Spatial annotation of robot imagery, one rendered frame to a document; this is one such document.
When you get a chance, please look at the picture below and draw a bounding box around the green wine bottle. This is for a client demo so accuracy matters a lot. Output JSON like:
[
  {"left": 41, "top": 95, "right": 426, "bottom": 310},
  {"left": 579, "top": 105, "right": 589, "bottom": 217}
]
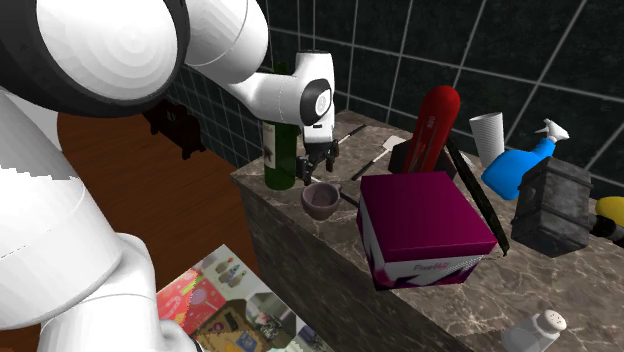
[{"left": 261, "top": 60, "right": 301, "bottom": 192}]

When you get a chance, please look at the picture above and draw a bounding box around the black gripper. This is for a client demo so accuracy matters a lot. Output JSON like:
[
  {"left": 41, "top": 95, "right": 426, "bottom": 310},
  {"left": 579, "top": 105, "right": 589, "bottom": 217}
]
[{"left": 296, "top": 139, "right": 341, "bottom": 187}]

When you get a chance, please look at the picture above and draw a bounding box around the dark grey metal box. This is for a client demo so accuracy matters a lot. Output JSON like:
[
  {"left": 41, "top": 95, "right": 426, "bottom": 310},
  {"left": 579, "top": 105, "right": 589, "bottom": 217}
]
[{"left": 510, "top": 155, "right": 599, "bottom": 259}]

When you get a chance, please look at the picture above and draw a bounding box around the thin dark utensil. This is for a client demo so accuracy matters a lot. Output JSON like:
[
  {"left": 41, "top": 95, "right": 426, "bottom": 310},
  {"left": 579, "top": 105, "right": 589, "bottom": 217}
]
[{"left": 338, "top": 124, "right": 367, "bottom": 145}]

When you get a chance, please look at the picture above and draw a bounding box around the white salt shaker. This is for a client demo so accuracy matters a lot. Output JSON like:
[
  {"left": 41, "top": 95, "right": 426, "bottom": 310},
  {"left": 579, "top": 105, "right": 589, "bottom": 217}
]
[{"left": 500, "top": 308, "right": 569, "bottom": 352}]

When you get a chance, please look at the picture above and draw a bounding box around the patterned robot stand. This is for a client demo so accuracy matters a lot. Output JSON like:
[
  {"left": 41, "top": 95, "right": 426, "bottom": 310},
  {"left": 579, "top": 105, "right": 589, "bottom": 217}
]
[{"left": 155, "top": 243, "right": 338, "bottom": 352}]

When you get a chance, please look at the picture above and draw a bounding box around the grey purple cup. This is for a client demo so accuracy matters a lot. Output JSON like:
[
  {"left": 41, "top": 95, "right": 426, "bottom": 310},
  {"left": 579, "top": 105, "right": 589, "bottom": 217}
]
[{"left": 300, "top": 182, "right": 343, "bottom": 222}]

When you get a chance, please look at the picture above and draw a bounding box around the white spatula dark handle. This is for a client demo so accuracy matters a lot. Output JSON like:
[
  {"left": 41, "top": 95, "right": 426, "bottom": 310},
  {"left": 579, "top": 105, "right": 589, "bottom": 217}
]
[{"left": 350, "top": 134, "right": 407, "bottom": 182}]

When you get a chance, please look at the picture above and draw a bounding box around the long black stick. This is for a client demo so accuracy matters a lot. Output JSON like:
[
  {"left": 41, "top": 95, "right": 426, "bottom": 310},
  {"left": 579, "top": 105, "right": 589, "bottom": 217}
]
[{"left": 445, "top": 138, "right": 511, "bottom": 258}]

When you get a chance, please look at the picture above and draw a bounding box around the black wall fixture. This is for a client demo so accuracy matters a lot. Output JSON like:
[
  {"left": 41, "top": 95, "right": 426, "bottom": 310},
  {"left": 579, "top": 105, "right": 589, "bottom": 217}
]
[{"left": 142, "top": 98, "right": 207, "bottom": 161}]

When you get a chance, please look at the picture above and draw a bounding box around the red oblong object black base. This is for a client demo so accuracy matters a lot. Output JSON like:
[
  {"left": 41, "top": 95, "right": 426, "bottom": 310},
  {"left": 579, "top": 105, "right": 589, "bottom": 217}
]
[{"left": 387, "top": 85, "right": 462, "bottom": 180}]

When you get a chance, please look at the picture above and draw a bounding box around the blue spray bottle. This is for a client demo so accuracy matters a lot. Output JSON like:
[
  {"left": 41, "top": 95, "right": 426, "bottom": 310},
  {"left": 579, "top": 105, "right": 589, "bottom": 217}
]
[{"left": 480, "top": 117, "right": 571, "bottom": 202}]

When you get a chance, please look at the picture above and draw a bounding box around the yellow tool black handle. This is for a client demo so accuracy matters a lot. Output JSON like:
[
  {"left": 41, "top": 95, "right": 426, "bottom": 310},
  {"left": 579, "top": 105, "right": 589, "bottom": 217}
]
[{"left": 586, "top": 195, "right": 624, "bottom": 248}]

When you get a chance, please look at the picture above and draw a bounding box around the magenta box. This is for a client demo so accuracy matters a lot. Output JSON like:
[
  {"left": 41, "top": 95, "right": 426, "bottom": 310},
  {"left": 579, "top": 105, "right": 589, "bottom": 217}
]
[{"left": 355, "top": 169, "right": 499, "bottom": 293}]

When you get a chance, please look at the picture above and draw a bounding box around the white ribbed cup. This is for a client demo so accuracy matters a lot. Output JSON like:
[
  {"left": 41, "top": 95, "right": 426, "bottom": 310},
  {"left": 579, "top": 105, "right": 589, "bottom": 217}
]
[{"left": 468, "top": 111, "right": 506, "bottom": 170}]

